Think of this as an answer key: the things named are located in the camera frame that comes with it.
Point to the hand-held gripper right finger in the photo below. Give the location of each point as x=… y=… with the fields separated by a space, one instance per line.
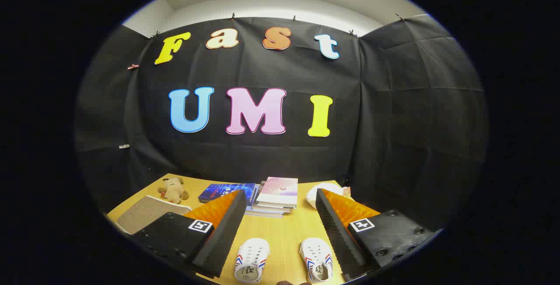
x=337 y=232

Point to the black backdrop cloth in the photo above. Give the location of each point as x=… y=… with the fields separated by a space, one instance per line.
x=262 y=158

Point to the dark blue book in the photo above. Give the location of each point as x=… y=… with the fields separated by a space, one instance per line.
x=218 y=191

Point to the white striped canvas shoe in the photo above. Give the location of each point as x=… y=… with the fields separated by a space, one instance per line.
x=316 y=256
x=251 y=256

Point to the pink cover book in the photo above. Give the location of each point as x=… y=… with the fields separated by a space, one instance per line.
x=280 y=189

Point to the tan plush dog toy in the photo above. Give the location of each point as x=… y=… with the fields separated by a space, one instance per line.
x=174 y=190

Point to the white plush toy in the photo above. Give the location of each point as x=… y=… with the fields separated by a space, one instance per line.
x=311 y=195

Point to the white paperback book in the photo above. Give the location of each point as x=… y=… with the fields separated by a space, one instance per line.
x=273 y=208

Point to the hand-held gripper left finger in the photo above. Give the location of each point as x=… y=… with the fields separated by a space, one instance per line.
x=223 y=232

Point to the light blue book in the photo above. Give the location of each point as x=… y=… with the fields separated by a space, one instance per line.
x=258 y=212

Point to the beige fabric storage box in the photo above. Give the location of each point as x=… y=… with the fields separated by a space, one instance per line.
x=148 y=215

